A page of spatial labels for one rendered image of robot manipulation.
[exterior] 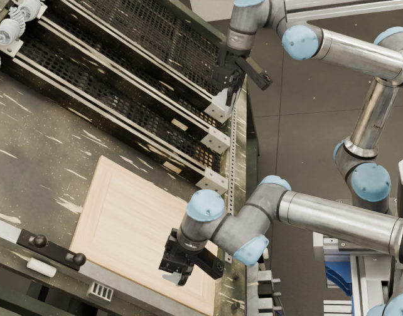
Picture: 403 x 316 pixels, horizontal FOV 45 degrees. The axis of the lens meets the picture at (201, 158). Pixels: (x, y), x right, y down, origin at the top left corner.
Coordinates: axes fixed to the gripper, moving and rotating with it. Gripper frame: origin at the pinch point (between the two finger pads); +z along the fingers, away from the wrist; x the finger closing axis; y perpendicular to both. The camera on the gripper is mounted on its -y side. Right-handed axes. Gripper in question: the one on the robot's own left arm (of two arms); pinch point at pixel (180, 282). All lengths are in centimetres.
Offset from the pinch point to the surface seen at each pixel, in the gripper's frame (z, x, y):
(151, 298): 29.7, -9.1, 4.6
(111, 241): 25.9, -22.5, 22.8
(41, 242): 2.8, -0.8, 38.4
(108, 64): 15, -99, 50
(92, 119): 19, -68, 46
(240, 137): 46, -116, -18
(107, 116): 16, -70, 41
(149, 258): 31.7, -24.4, 9.1
